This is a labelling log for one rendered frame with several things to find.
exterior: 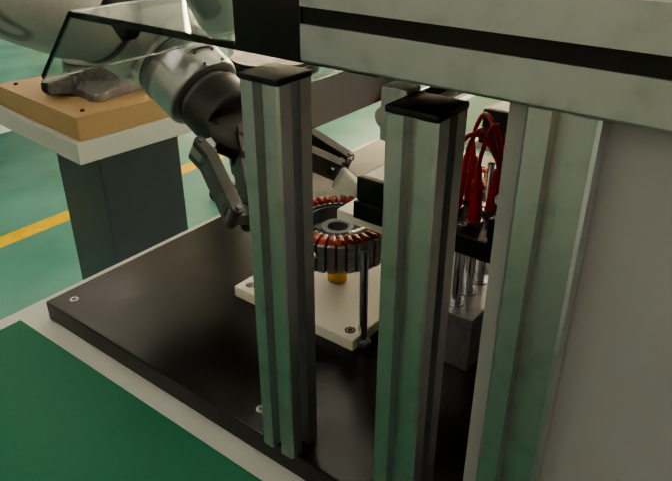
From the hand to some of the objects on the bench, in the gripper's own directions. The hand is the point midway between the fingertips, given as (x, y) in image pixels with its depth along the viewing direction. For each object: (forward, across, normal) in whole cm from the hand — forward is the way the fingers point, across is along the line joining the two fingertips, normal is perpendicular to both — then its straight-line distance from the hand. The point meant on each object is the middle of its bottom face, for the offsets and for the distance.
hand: (336, 229), depth 67 cm
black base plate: (+6, +12, +7) cm, 15 cm away
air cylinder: (+16, 0, -2) cm, 16 cm away
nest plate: (+4, 0, +6) cm, 7 cm away
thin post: (+10, -6, +2) cm, 12 cm away
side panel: (+40, -20, -13) cm, 46 cm away
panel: (+26, +12, -7) cm, 29 cm away
